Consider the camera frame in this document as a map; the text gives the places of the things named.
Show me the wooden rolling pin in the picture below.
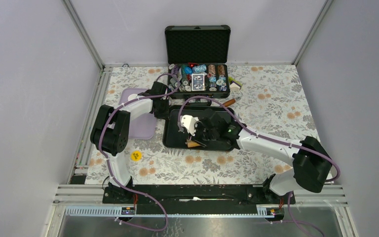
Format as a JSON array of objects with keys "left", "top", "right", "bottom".
[{"left": 185, "top": 139, "right": 205, "bottom": 148}]

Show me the metal dough scraper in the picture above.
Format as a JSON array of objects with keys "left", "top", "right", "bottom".
[{"left": 223, "top": 97, "right": 241, "bottom": 107}]

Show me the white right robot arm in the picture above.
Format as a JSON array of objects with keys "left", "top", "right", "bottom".
[{"left": 180, "top": 109, "right": 334, "bottom": 203}]

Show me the black baking tray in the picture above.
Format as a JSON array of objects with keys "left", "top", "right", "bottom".
[{"left": 162, "top": 105, "right": 241, "bottom": 152}]

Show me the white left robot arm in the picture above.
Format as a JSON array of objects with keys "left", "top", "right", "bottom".
[{"left": 90, "top": 81, "right": 177, "bottom": 203}]

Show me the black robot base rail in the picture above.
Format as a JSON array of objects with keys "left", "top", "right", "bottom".
[{"left": 102, "top": 184, "right": 295, "bottom": 205}]

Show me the purple plastic tray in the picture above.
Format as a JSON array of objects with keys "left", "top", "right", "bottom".
[{"left": 117, "top": 88, "right": 159, "bottom": 141}]

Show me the yellow round token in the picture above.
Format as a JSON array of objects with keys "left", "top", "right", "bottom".
[{"left": 130, "top": 151, "right": 142, "bottom": 161}]

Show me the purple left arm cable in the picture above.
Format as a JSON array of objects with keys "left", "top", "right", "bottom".
[{"left": 97, "top": 65, "right": 182, "bottom": 233}]

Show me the blue playing card deck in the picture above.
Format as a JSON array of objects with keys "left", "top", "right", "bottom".
[{"left": 191, "top": 74, "right": 205, "bottom": 91}]

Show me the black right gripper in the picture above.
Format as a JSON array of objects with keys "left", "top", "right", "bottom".
[{"left": 187, "top": 121, "right": 218, "bottom": 148}]

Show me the black poker chip case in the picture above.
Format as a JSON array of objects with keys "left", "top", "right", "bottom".
[{"left": 164, "top": 25, "right": 231, "bottom": 99}]

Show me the small white dough piece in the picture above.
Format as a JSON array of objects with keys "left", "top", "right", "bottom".
[{"left": 128, "top": 94, "right": 138, "bottom": 101}]

